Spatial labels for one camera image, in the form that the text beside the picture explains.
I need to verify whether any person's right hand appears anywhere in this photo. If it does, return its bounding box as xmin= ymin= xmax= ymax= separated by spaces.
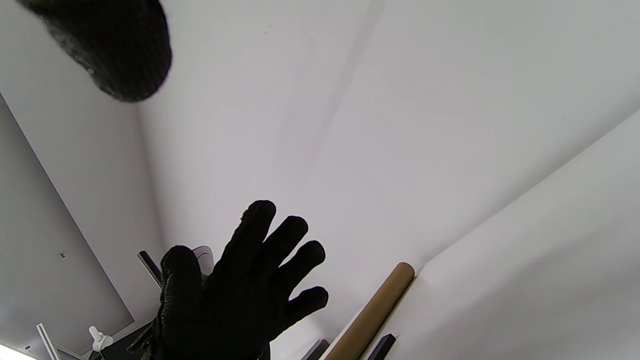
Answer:
xmin=15 ymin=0 xmax=173 ymax=104

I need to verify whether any person's left hand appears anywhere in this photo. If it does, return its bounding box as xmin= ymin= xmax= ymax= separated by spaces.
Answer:
xmin=127 ymin=200 xmax=330 ymax=360

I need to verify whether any black paperweight bar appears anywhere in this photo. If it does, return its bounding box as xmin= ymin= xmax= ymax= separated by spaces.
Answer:
xmin=300 ymin=338 xmax=332 ymax=360
xmin=367 ymin=333 xmax=397 ymax=360

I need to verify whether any brown cardboard mailing tube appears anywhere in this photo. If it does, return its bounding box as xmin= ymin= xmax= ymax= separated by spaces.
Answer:
xmin=324 ymin=262 xmax=416 ymax=360

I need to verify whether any dark thin rod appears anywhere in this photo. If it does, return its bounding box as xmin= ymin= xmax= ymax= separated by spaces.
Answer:
xmin=137 ymin=250 xmax=164 ymax=291

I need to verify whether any white wing knob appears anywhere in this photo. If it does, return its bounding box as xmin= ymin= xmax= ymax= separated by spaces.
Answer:
xmin=88 ymin=325 xmax=114 ymax=353

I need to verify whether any white metal rail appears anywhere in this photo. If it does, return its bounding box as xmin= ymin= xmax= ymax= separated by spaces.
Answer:
xmin=35 ymin=322 xmax=62 ymax=360

